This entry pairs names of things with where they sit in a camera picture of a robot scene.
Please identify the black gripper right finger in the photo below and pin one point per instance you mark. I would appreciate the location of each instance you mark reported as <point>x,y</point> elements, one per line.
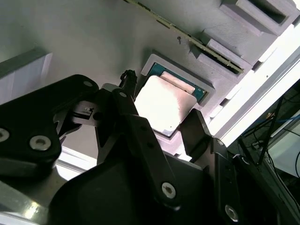
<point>197,140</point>

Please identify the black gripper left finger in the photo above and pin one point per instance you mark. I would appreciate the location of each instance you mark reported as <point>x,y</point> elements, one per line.
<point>35,131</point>

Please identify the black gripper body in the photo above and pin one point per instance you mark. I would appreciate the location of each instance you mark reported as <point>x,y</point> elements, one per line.
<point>105,199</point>

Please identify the silver CPU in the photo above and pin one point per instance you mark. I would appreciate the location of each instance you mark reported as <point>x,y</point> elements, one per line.
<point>161,105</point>

